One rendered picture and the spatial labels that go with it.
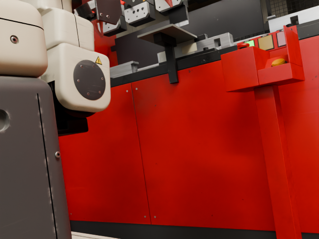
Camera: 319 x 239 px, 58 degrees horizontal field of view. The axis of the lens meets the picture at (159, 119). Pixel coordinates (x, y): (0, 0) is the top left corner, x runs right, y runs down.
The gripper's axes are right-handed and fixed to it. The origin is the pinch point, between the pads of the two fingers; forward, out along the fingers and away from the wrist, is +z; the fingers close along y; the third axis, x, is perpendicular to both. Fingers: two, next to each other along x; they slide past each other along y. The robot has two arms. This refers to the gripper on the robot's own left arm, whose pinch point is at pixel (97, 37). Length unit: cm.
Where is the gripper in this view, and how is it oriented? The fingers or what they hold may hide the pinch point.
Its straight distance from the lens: 130.5
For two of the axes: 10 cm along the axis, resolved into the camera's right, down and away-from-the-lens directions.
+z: 3.9, 8.5, 3.4
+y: -8.0, 1.3, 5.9
